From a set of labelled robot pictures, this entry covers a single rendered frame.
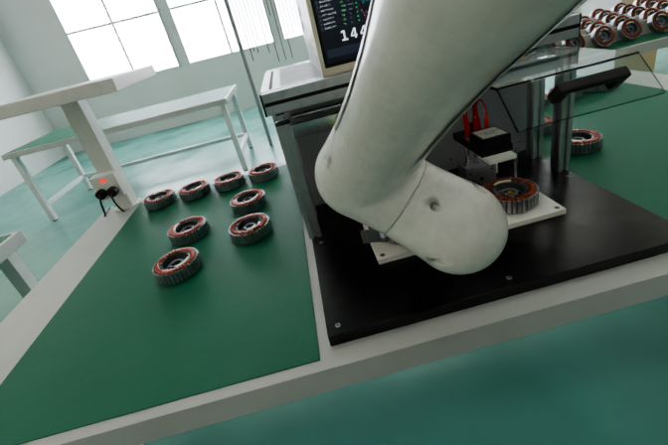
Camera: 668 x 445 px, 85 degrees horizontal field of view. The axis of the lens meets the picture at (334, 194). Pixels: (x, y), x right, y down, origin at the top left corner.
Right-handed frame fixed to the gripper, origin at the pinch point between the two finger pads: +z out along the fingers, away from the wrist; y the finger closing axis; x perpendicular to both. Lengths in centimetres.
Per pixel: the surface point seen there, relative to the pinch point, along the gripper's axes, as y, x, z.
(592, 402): 47, -72, 39
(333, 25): -3.3, 41.5, -8.2
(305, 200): -18.8, 10.8, 4.9
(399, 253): -3.3, -5.2, -4.9
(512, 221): 20.6, -5.4, -4.0
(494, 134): 24.6, 12.8, 0.2
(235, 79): -118, 295, 568
